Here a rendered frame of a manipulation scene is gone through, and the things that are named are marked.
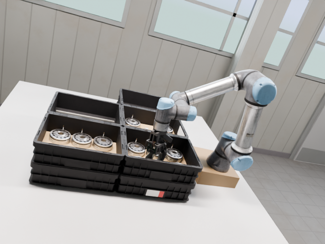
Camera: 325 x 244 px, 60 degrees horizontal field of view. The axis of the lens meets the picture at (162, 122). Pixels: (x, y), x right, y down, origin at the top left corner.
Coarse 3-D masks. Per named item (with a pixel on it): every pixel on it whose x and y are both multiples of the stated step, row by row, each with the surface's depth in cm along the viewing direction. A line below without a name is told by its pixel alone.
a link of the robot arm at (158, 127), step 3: (156, 123) 134; (159, 123) 133; (153, 126) 136; (156, 126) 134; (159, 126) 134; (162, 126) 134; (165, 126) 134; (168, 126) 135; (156, 129) 135; (159, 129) 134; (162, 129) 134; (165, 129) 135
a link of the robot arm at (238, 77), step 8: (240, 72) 146; (248, 72) 142; (224, 80) 146; (232, 80) 146; (240, 80) 144; (200, 88) 146; (208, 88) 145; (216, 88) 145; (224, 88) 146; (232, 88) 147; (240, 88) 147; (176, 96) 145; (184, 96) 145; (192, 96) 145; (200, 96) 145; (208, 96) 146
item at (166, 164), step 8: (128, 128) 156; (176, 136) 164; (128, 160) 131; (136, 160) 132; (144, 160) 133; (152, 160) 134; (160, 160) 136; (176, 168) 138; (184, 168) 139; (192, 168) 140; (200, 168) 141
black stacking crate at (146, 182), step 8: (120, 176) 136; (128, 176) 136; (120, 184) 138; (128, 184) 139; (136, 184) 140; (144, 184) 141; (152, 184) 142; (160, 184) 141; (168, 184) 142; (176, 184) 143; (184, 184) 144; (120, 192) 140; (128, 192) 142; (136, 192) 142; (144, 192) 142; (168, 192) 146; (176, 192) 146; (184, 192) 148; (184, 200) 149
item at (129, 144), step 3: (129, 144) 155; (132, 144) 155; (138, 144) 157; (141, 144) 158; (129, 147) 152; (132, 147) 152; (141, 147) 155; (144, 147) 156; (132, 150) 150; (135, 150) 151; (138, 150) 152; (141, 150) 153; (144, 150) 153
